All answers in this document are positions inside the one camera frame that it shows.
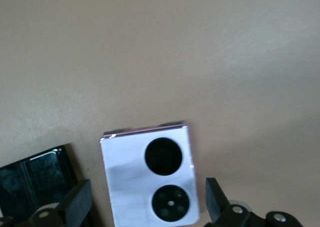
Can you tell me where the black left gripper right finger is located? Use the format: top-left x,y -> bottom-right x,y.
203,177 -> 305,227

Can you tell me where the lavender flip phone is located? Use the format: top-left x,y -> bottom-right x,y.
99,123 -> 201,227

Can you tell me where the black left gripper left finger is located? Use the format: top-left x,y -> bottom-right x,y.
0,178 -> 93,227

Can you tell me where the black slab smartphone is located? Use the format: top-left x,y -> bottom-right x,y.
0,143 -> 83,225

